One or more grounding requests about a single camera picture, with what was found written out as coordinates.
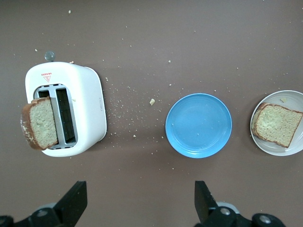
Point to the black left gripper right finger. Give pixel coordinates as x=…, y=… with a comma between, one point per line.
x=207, y=208

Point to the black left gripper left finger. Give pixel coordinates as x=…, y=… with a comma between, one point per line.
x=72, y=203

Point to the beige plate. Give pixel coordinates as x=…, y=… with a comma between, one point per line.
x=272, y=147

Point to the large bread crumb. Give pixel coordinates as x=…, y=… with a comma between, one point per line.
x=152, y=102

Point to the blue plate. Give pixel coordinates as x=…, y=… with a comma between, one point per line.
x=198, y=125

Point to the white toaster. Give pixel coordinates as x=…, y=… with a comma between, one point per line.
x=84, y=106

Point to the brown bread slice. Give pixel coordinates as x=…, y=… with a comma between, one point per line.
x=41, y=124
x=277, y=125

